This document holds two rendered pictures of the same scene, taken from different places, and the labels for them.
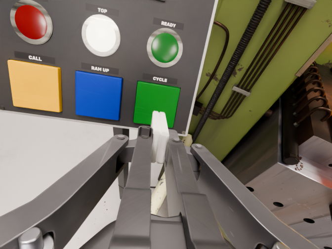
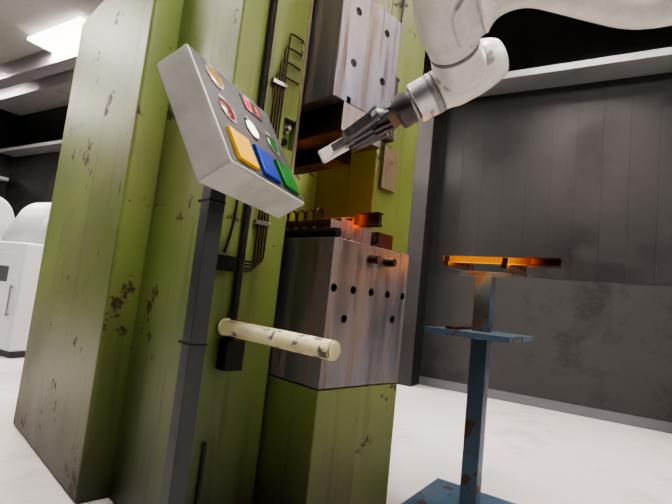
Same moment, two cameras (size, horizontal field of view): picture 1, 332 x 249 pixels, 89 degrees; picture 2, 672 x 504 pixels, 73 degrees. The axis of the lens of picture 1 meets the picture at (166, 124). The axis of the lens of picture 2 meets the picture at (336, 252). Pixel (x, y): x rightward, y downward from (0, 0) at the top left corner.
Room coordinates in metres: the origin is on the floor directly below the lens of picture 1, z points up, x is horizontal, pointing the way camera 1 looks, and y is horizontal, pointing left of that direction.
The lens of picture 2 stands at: (-0.43, 0.88, 0.73)
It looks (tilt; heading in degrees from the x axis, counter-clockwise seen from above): 6 degrees up; 300
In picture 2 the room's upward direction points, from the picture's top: 6 degrees clockwise
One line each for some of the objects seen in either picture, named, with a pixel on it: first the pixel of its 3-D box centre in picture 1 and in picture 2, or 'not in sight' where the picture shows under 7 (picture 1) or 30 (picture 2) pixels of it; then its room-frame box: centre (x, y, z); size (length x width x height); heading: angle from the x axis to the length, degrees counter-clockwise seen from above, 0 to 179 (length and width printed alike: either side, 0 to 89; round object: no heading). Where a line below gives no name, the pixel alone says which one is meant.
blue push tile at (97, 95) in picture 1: (99, 96); (265, 165); (0.21, 0.13, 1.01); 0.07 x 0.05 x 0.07; 100
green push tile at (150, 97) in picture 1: (156, 104); (285, 178); (0.22, 0.03, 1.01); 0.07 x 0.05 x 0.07; 100
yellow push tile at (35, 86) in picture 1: (38, 87); (241, 149); (0.19, 0.22, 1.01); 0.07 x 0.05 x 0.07; 100
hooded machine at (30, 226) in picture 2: not in sight; (42, 275); (3.78, -1.33, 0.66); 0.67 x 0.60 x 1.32; 89
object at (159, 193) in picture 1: (167, 178); (272, 337); (0.27, -0.06, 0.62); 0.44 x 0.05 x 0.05; 165
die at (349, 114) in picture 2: not in sight; (320, 136); (0.47, -0.47, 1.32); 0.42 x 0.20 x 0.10; 165
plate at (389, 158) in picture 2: not in sight; (388, 169); (0.31, -0.75, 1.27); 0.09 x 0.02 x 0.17; 75
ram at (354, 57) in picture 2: not in sight; (335, 77); (0.46, -0.51, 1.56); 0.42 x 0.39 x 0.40; 165
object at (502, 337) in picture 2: not in sight; (481, 334); (-0.06, -0.93, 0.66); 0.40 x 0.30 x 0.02; 85
